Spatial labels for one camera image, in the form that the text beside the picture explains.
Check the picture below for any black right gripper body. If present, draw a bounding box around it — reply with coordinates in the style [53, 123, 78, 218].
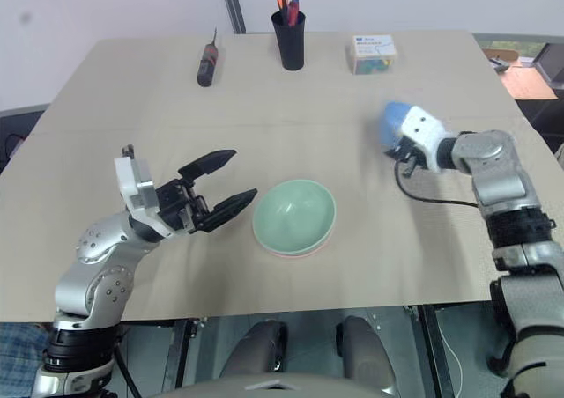
[384, 136, 428, 178]

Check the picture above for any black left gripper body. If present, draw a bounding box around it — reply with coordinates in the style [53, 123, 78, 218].
[153, 175, 213, 236]

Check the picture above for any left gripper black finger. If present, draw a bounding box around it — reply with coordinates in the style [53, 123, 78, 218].
[204, 188, 259, 233]
[177, 149, 238, 181]

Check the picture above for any blue bowl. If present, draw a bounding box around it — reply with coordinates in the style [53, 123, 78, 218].
[379, 100, 414, 149]

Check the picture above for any green bowl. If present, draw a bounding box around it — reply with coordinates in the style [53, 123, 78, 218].
[252, 179, 338, 256]

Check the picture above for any black red-banded screwdriver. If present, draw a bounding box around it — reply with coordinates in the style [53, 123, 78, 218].
[196, 26, 222, 88]

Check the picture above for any clear box of coloured pins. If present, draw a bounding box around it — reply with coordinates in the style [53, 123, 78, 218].
[345, 33, 401, 77]

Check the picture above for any brown cardboard box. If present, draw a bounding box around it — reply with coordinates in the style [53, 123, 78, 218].
[483, 48, 559, 103]

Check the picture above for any black pen cup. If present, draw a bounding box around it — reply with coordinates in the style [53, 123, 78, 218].
[270, 10, 308, 72]

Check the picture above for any dark rounded shape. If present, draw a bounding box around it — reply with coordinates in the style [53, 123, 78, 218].
[335, 315, 397, 393]
[219, 318, 290, 384]

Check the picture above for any dark monitor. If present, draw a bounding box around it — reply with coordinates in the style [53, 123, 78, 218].
[533, 41, 564, 92]

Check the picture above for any grey robot torso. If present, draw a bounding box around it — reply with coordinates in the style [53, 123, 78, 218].
[152, 372, 400, 398]

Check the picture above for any blue plaid cloth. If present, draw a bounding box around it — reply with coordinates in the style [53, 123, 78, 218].
[0, 321, 50, 398]

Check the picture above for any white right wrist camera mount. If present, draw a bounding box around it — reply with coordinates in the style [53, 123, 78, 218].
[397, 104, 447, 173]

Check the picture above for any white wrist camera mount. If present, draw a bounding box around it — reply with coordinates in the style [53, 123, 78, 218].
[114, 144, 173, 237]
[397, 104, 447, 173]

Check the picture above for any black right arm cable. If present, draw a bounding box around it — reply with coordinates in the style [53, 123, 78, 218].
[394, 160, 480, 209]

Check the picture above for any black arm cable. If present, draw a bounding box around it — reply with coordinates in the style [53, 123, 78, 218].
[112, 325, 137, 393]
[394, 160, 480, 209]

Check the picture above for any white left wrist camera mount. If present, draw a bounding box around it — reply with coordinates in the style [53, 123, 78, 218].
[114, 144, 173, 237]

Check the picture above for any black table frame leg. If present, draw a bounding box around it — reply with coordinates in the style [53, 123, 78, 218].
[403, 304, 456, 398]
[160, 316, 209, 393]

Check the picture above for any grey wall pillar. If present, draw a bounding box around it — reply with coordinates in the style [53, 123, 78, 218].
[218, 0, 247, 35]

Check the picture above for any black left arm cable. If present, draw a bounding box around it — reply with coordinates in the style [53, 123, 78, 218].
[112, 325, 137, 393]

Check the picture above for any thin white cable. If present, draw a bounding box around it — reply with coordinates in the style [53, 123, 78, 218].
[433, 313, 464, 398]

